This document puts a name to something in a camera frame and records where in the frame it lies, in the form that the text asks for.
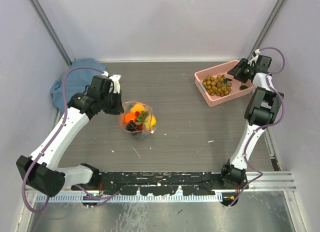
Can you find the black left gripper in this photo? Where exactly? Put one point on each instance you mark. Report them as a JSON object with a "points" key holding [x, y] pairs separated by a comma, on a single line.
{"points": [[118, 109]]}

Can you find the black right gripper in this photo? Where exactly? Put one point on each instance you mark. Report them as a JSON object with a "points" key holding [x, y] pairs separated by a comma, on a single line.
{"points": [[242, 64]]}

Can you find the brown longan bunch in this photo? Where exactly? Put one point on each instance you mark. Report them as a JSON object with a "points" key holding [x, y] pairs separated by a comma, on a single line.
{"points": [[219, 85]]}

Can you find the orange persimmon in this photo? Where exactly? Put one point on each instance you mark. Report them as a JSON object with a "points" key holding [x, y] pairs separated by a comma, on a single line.
{"points": [[129, 117]]}

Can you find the orange-yellow peach fruit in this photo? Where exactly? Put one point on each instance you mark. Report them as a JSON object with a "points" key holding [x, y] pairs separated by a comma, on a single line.
{"points": [[138, 107]]}

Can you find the clear zip top bag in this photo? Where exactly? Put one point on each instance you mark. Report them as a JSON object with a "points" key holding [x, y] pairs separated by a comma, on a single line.
{"points": [[145, 132]]}

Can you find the dark grape bunch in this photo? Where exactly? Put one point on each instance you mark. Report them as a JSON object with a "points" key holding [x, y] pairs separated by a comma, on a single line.
{"points": [[133, 127]]}

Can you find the yellow round fruit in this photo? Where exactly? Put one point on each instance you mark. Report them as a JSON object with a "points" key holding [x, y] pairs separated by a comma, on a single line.
{"points": [[150, 122]]}

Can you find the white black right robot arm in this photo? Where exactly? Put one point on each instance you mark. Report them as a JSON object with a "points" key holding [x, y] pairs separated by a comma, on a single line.
{"points": [[261, 113]]}

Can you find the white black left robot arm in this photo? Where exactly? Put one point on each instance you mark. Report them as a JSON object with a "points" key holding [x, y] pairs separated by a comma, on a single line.
{"points": [[40, 170]]}

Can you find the small green leaf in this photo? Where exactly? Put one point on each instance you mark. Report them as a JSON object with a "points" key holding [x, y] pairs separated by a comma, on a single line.
{"points": [[243, 87]]}

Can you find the pink perforated plastic basket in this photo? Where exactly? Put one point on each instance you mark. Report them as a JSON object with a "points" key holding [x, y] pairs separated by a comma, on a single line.
{"points": [[221, 69]]}

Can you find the blue cloth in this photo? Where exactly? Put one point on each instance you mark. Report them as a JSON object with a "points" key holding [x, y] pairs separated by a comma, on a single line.
{"points": [[76, 81]]}

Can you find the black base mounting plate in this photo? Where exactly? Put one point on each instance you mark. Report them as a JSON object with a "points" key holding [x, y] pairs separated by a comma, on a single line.
{"points": [[166, 183]]}

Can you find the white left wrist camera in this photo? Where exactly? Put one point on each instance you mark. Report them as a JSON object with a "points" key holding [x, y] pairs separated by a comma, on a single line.
{"points": [[115, 87]]}

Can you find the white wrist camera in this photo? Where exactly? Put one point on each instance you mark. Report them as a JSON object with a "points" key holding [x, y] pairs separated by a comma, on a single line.
{"points": [[115, 87], [254, 57]]}

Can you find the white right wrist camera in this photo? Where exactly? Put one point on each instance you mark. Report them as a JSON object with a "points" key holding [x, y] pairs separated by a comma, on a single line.
{"points": [[254, 57]]}

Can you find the aluminium frame post right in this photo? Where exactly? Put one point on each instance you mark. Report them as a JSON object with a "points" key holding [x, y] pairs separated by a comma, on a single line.
{"points": [[276, 9]]}

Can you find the aluminium frame post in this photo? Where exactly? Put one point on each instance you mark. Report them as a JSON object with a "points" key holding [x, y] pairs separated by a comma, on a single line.
{"points": [[51, 31], [276, 9]]}

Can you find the white slotted cable duct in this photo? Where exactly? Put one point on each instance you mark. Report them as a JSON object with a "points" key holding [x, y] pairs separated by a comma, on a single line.
{"points": [[75, 197]]}

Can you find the aluminium frame post left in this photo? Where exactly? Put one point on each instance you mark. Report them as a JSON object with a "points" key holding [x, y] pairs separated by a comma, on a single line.
{"points": [[51, 31]]}

